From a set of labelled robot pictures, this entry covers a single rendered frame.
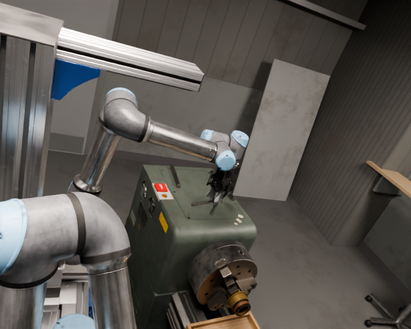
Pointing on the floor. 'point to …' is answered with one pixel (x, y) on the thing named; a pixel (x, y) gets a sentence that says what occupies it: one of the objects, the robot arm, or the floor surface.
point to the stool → (402, 306)
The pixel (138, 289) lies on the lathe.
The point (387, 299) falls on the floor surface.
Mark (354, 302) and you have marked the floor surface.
